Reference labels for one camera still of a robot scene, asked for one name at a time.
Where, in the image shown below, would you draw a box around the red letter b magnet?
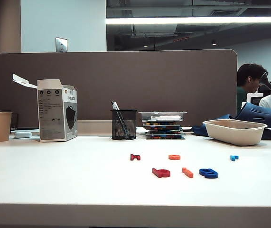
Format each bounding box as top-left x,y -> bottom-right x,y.
151,168 -> 171,179

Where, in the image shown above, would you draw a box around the orange letter i magnet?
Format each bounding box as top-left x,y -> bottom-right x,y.
182,167 -> 195,179

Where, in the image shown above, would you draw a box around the blue letter g magnet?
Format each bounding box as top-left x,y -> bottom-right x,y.
198,168 -> 219,179

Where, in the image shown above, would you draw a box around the letter magnet card pack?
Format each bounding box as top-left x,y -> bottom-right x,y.
146,129 -> 185,135
144,125 -> 184,131
142,121 -> 183,126
146,134 -> 186,140

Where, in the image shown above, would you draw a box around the clear plastic tray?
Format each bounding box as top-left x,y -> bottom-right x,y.
139,111 -> 187,123

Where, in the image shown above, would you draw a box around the black mesh pen holder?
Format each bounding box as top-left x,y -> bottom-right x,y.
110,109 -> 138,141

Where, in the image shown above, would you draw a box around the white pen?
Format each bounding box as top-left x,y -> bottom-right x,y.
113,102 -> 126,133

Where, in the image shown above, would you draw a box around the black pen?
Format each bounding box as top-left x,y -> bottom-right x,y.
111,101 -> 130,137

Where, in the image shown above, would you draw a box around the white flat box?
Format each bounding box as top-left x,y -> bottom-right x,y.
150,115 -> 182,121

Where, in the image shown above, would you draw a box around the brown desk partition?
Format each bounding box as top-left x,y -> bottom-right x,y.
0,49 -> 238,136

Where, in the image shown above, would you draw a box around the dark blue cloth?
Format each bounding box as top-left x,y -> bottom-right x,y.
191,114 -> 271,140

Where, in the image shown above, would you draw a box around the grey white mask box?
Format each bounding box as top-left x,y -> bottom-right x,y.
12,73 -> 78,143

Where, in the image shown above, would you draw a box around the ceiling light strip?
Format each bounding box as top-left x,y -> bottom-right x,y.
105,16 -> 271,25

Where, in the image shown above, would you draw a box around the beige oval bowl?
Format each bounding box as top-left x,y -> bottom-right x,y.
202,119 -> 268,146

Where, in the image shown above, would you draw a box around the person in green shirt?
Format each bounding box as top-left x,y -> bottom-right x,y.
236,63 -> 269,114

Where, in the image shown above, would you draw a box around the person in white shirt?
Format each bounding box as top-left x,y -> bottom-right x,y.
258,73 -> 271,112

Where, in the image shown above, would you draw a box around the grey metal tool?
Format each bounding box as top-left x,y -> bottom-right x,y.
259,71 -> 271,97

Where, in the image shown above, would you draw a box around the metal wall plate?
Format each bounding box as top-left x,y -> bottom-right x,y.
55,37 -> 68,53

